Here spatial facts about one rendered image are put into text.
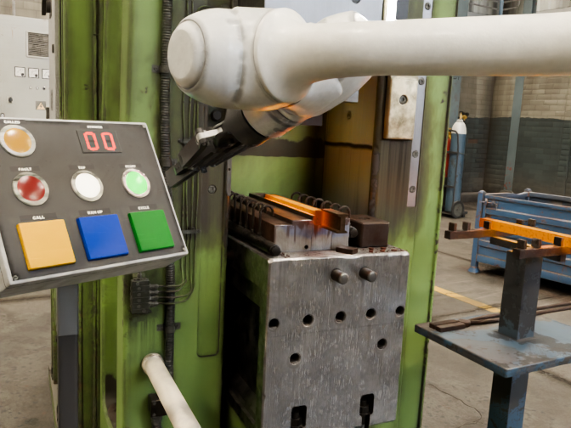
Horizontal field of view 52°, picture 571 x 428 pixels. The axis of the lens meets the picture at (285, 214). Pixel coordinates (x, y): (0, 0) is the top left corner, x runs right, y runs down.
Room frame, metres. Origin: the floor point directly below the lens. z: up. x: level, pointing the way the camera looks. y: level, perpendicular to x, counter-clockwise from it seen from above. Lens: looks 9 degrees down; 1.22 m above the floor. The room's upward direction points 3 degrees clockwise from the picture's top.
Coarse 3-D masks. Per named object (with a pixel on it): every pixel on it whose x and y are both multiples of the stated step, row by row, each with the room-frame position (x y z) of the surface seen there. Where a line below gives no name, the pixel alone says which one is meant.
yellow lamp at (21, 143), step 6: (6, 132) 0.95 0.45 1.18; (12, 132) 0.95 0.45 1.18; (18, 132) 0.96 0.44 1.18; (24, 132) 0.97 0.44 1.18; (6, 138) 0.94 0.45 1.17; (12, 138) 0.95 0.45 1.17; (18, 138) 0.96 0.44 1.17; (24, 138) 0.96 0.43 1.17; (30, 138) 0.97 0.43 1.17; (6, 144) 0.94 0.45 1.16; (12, 144) 0.94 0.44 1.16; (18, 144) 0.95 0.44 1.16; (24, 144) 0.96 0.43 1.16; (30, 144) 0.97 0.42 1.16; (18, 150) 0.95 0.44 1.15; (24, 150) 0.95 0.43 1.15
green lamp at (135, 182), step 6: (132, 174) 1.08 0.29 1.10; (138, 174) 1.09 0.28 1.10; (126, 180) 1.07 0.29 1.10; (132, 180) 1.08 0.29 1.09; (138, 180) 1.08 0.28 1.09; (144, 180) 1.10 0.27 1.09; (132, 186) 1.07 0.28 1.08; (138, 186) 1.08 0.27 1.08; (144, 186) 1.09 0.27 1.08; (138, 192) 1.07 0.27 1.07
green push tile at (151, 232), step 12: (132, 216) 1.03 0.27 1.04; (144, 216) 1.05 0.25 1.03; (156, 216) 1.07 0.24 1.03; (132, 228) 1.03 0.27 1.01; (144, 228) 1.04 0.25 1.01; (156, 228) 1.05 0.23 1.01; (168, 228) 1.07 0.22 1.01; (144, 240) 1.02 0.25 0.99; (156, 240) 1.04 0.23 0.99; (168, 240) 1.06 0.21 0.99
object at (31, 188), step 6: (24, 180) 0.93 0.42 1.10; (30, 180) 0.93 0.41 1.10; (36, 180) 0.94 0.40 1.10; (18, 186) 0.91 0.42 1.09; (24, 186) 0.92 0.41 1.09; (30, 186) 0.93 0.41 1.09; (36, 186) 0.93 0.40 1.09; (42, 186) 0.94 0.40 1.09; (24, 192) 0.92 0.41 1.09; (30, 192) 0.92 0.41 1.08; (36, 192) 0.93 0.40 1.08; (42, 192) 0.94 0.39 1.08; (30, 198) 0.92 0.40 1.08; (36, 198) 0.92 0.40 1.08
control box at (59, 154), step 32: (0, 128) 0.95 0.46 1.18; (32, 128) 0.99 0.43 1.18; (64, 128) 1.03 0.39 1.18; (96, 128) 1.08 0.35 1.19; (128, 128) 1.14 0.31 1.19; (0, 160) 0.92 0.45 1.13; (32, 160) 0.96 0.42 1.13; (64, 160) 1.00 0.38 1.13; (96, 160) 1.05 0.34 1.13; (128, 160) 1.10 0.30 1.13; (0, 192) 0.89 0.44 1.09; (64, 192) 0.97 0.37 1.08; (128, 192) 1.06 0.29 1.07; (160, 192) 1.11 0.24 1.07; (0, 224) 0.87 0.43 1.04; (128, 224) 1.03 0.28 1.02; (0, 256) 0.85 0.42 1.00; (128, 256) 0.99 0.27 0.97; (160, 256) 1.04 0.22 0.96; (0, 288) 0.85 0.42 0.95; (32, 288) 0.90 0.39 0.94
